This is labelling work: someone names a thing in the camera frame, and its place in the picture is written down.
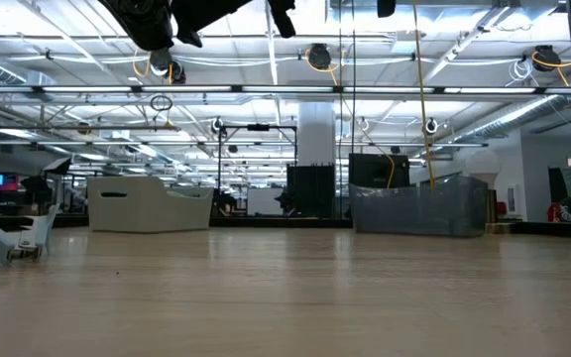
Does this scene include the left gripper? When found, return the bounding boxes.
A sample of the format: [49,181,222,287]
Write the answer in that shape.
[171,0,297,49]

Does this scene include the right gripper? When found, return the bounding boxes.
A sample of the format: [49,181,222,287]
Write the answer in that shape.
[376,0,398,19]

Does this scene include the pale translucent plastic bin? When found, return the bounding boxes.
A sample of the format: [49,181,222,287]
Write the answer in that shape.
[85,176,215,234]

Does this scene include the dark translucent plastic bin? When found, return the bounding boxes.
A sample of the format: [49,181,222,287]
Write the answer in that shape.
[348,175,490,238]

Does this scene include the yellow hanging cable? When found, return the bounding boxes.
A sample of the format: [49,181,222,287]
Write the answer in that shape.
[410,0,438,189]

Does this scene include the black hanging cable loop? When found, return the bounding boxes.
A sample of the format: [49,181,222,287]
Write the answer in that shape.
[149,94,174,113]

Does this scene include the distant black rig frame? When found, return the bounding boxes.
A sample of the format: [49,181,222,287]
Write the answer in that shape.
[217,123,299,219]

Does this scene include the black aluminium rig frame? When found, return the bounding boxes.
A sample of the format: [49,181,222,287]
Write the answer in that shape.
[50,216,571,242]

